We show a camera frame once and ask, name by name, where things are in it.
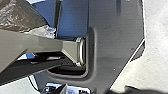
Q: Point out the small white box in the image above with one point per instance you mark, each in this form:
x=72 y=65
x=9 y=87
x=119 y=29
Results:
x=75 y=89

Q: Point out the grey robot torso link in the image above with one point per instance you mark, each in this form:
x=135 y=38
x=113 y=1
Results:
x=33 y=46

